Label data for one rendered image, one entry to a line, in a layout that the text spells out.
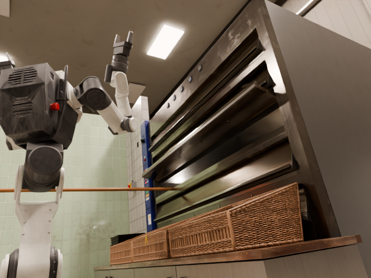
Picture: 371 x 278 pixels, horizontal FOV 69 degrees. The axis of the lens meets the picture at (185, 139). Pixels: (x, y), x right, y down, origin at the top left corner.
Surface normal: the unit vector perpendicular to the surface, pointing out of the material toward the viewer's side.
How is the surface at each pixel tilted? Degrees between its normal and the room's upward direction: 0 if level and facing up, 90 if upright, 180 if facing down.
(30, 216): 84
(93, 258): 90
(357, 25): 90
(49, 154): 90
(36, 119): 105
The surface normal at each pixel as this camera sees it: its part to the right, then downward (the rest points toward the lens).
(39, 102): -0.05, -0.14
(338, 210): 0.48, -0.40
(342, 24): -0.86, -0.10
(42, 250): 0.42, -0.68
